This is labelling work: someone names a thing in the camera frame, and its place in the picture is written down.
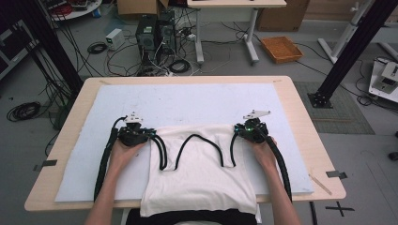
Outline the white tank top black trim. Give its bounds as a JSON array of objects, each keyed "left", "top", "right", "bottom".
[{"left": 139, "top": 123, "right": 259, "bottom": 218}]

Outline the person's right hand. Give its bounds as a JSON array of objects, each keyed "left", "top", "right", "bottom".
[{"left": 248, "top": 135, "right": 280, "bottom": 176}]

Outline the white desk with legs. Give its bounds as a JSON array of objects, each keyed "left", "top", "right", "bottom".
[{"left": 186, "top": 0, "right": 287, "bottom": 66}]

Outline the dark equipment rack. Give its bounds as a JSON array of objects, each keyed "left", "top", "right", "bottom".
[{"left": 0, "top": 18, "right": 40, "bottom": 81}]

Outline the large black cable coil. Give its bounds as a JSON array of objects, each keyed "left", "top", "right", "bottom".
[{"left": 6, "top": 101, "right": 42, "bottom": 123}]

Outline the large closed cardboard box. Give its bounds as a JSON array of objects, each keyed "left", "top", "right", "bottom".
[{"left": 256, "top": 0, "right": 311, "bottom": 32}]

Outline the black aluminium frame post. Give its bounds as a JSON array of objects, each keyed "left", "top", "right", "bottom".
[
  {"left": 0, "top": 0, "right": 84, "bottom": 95},
  {"left": 307, "top": 0, "right": 398, "bottom": 110}
]

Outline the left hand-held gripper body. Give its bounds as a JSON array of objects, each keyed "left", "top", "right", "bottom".
[{"left": 117, "top": 112, "right": 157, "bottom": 148}]

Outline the person's black clothing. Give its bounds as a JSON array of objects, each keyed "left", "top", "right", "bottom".
[{"left": 125, "top": 208, "right": 257, "bottom": 225}]

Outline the white power supply box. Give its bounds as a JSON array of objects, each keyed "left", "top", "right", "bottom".
[{"left": 104, "top": 27, "right": 126, "bottom": 51}]

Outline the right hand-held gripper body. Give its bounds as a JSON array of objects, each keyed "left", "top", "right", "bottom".
[{"left": 234, "top": 109, "right": 271, "bottom": 144}]

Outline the grey floor mat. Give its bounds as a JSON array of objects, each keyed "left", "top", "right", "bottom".
[{"left": 294, "top": 82, "right": 375, "bottom": 135}]

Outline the tangle of floor cables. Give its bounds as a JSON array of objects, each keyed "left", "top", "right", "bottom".
[{"left": 106, "top": 18, "right": 201, "bottom": 78}]

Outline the open cardboard box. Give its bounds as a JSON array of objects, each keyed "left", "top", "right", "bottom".
[{"left": 116, "top": 0, "right": 170, "bottom": 17}]

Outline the person's left hand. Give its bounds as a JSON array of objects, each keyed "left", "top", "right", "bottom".
[{"left": 107, "top": 139, "right": 148, "bottom": 176}]

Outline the black tape strip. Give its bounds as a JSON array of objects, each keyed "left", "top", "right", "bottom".
[
  {"left": 32, "top": 158, "right": 59, "bottom": 173},
  {"left": 325, "top": 170, "right": 348, "bottom": 180}
]

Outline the white machine on board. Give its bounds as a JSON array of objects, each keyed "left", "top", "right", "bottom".
[{"left": 368, "top": 57, "right": 398, "bottom": 104}]

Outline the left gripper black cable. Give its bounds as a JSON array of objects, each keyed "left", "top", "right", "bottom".
[{"left": 93, "top": 115, "right": 128, "bottom": 203}]

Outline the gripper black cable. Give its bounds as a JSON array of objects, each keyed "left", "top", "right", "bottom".
[
  {"left": 264, "top": 135, "right": 294, "bottom": 203},
  {"left": 93, "top": 115, "right": 128, "bottom": 203}
]

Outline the orange woven tray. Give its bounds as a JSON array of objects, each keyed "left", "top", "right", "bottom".
[{"left": 259, "top": 36, "right": 304, "bottom": 65}]

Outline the black computer tower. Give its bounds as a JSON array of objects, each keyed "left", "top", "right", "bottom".
[
  {"left": 135, "top": 13, "right": 159, "bottom": 65},
  {"left": 157, "top": 10, "right": 177, "bottom": 59}
]

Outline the small black cable coil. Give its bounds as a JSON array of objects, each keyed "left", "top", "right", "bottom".
[{"left": 86, "top": 41, "right": 108, "bottom": 55}]

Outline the white metal stand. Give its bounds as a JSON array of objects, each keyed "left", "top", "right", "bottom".
[{"left": 317, "top": 0, "right": 376, "bottom": 65}]

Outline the black tape cross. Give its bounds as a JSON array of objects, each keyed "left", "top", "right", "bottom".
[{"left": 324, "top": 201, "right": 356, "bottom": 218}]

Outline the round white table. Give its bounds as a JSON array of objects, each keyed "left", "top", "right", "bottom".
[{"left": 46, "top": 0, "right": 103, "bottom": 23}]

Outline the white foam mat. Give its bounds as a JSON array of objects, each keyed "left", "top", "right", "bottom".
[{"left": 54, "top": 82, "right": 314, "bottom": 203}]

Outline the thin wooden stick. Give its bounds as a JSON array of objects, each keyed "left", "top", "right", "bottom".
[{"left": 308, "top": 172, "right": 333, "bottom": 196}]

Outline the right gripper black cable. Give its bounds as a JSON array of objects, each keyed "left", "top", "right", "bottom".
[{"left": 264, "top": 135, "right": 294, "bottom": 203}]

